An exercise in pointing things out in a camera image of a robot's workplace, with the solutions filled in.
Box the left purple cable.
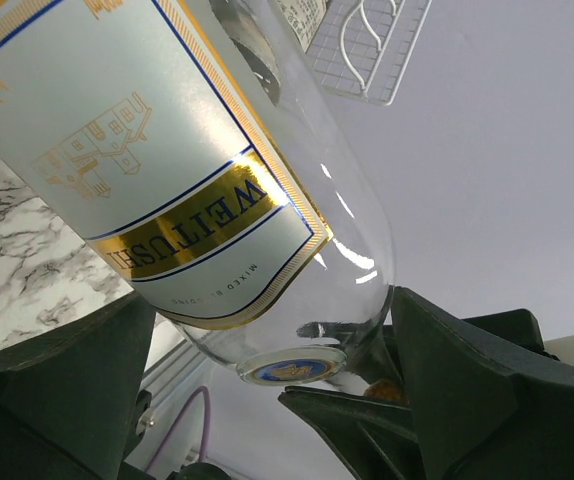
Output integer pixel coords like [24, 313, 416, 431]
[144, 385, 212, 476]

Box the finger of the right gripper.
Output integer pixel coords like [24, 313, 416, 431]
[278, 386, 422, 480]

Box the green bottle black neck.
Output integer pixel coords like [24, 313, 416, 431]
[277, 0, 328, 51]

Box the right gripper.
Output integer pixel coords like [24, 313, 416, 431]
[381, 308, 561, 401]

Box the white wire wine rack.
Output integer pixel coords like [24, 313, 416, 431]
[307, 0, 432, 107]

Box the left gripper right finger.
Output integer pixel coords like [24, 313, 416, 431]
[392, 287, 574, 479]

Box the clear bottle white label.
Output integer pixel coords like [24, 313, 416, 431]
[0, 1, 394, 391]

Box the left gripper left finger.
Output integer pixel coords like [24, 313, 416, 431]
[0, 293, 155, 479]

